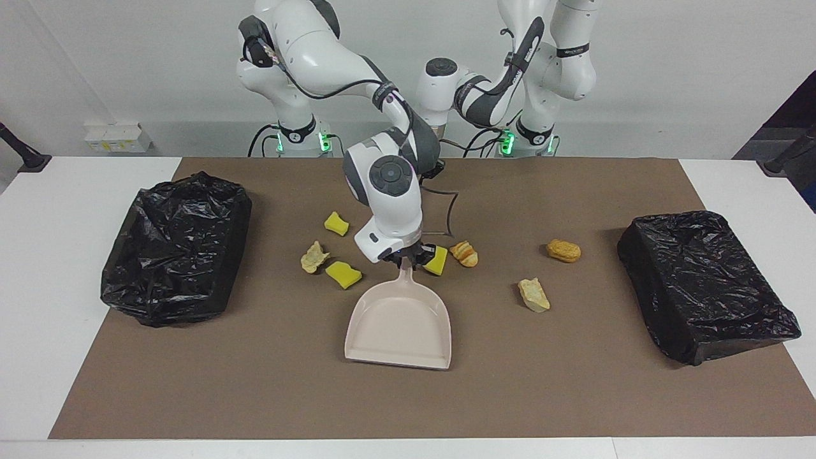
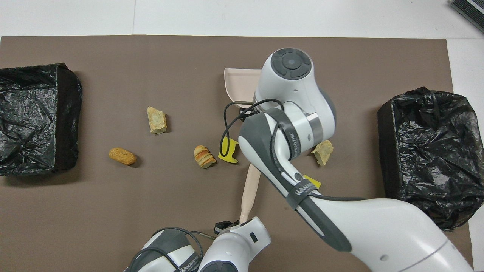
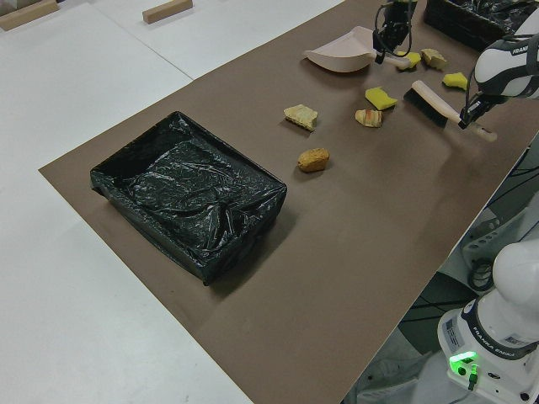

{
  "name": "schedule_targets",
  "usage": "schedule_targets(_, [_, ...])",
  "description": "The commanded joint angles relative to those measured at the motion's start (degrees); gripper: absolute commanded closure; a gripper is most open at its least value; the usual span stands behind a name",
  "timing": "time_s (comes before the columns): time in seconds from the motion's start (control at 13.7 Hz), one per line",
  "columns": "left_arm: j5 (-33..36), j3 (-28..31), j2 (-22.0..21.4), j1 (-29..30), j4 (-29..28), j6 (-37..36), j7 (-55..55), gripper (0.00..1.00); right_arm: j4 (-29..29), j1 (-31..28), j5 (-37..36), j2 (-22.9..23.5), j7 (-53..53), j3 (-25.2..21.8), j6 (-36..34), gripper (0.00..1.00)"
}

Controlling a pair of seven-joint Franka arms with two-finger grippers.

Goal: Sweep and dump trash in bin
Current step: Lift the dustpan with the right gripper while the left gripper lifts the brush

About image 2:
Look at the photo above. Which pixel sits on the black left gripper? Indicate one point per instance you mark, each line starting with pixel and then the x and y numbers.
pixel 222 227

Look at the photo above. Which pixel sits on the beige hand brush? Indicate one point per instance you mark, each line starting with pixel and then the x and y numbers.
pixel 250 189

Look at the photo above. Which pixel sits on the orange striped croissant piece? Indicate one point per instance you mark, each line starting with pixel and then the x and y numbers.
pixel 204 156

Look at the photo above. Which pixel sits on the yellow sponge with green back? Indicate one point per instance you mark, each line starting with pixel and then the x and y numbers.
pixel 232 153

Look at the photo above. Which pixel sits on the small yellow sponge piece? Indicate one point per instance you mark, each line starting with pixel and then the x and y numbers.
pixel 314 182

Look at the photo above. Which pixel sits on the brown bread roll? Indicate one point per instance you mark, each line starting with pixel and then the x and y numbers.
pixel 122 156

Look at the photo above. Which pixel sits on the pale foam chunk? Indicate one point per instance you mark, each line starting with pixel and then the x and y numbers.
pixel 323 153

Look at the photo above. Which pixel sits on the pale tan stone-like chunk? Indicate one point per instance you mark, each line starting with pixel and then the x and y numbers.
pixel 156 120

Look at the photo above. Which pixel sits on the beige plastic dustpan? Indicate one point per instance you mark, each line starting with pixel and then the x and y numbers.
pixel 242 85

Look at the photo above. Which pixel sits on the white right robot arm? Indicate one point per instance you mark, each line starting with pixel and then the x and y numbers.
pixel 378 226

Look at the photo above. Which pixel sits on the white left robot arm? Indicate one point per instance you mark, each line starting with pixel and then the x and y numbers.
pixel 242 245

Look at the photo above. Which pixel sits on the black bag lined empty bin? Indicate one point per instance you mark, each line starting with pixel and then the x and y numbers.
pixel 30 113

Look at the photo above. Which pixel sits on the black bag lined trash bin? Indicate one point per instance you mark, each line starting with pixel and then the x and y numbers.
pixel 435 151

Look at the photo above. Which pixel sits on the large brown table mat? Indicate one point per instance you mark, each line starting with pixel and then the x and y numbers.
pixel 113 211

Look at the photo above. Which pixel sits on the grey ribbed device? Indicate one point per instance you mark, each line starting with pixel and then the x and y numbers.
pixel 470 9

